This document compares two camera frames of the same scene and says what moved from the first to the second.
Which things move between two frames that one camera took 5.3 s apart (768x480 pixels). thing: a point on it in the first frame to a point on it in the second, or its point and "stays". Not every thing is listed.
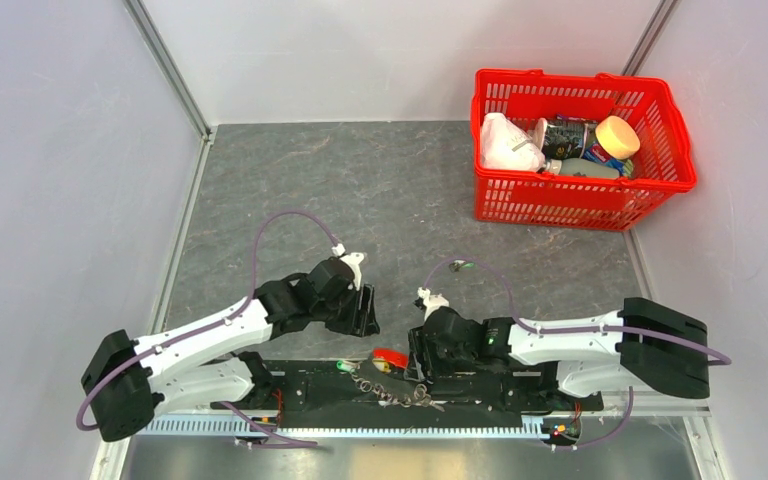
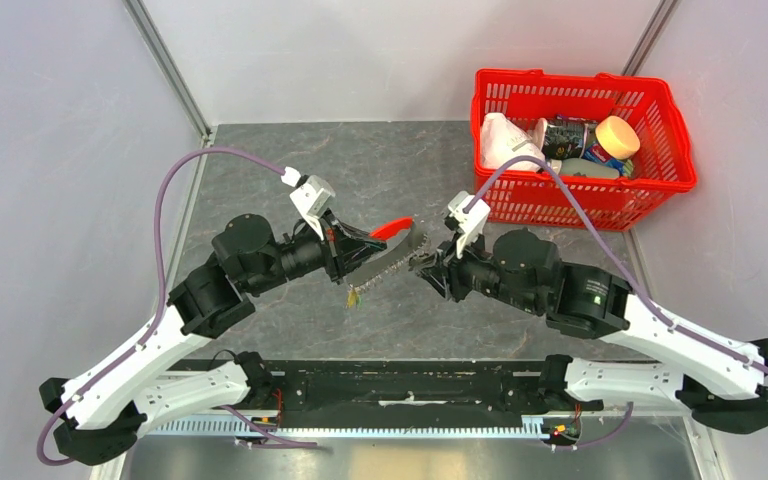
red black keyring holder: (388, 373) to (404, 240)
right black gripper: (416, 345) to (452, 268)
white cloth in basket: (507, 147) stays
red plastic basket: (662, 165) stays
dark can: (566, 137) stays
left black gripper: (360, 322) to (345, 248)
